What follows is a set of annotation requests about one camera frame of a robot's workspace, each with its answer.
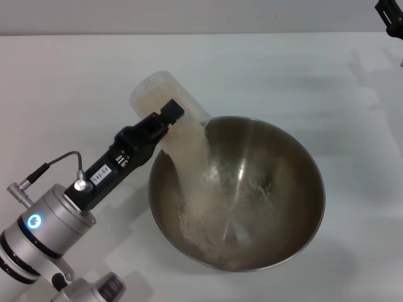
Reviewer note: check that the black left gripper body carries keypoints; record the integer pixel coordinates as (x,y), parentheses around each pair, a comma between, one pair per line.
(132,148)

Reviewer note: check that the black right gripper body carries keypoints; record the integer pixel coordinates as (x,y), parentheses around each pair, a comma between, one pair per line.
(396,31)

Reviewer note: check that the white rice grains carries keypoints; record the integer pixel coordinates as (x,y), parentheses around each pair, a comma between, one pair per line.
(195,188)

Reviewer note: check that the stainless steel mixing bowl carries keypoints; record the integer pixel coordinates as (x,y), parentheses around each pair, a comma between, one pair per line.
(283,188)

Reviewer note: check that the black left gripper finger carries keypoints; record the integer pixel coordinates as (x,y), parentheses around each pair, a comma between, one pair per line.
(172,111)

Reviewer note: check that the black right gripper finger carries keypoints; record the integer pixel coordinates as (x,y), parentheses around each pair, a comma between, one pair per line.
(390,12)

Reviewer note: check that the clear plastic measuring cup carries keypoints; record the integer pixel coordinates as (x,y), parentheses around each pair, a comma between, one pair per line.
(151,91)

